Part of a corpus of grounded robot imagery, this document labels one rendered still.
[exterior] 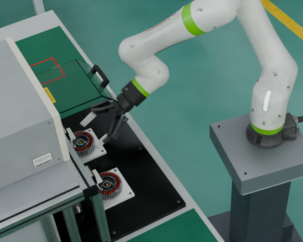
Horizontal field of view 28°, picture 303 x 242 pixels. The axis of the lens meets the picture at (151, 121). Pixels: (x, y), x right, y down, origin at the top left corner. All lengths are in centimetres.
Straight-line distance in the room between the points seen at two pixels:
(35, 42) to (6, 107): 118
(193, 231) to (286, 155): 45
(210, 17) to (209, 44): 206
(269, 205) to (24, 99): 119
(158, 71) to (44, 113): 64
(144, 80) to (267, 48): 47
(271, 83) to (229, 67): 170
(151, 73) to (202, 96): 142
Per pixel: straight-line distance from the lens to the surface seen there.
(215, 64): 390
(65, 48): 293
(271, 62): 226
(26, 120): 179
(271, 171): 224
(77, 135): 241
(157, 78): 229
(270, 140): 229
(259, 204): 255
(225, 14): 199
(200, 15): 201
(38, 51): 294
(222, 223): 307
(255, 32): 221
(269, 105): 216
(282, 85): 220
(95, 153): 238
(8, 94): 189
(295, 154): 230
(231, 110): 360
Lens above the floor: 256
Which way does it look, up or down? 46 degrees down
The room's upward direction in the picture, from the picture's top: 5 degrees counter-clockwise
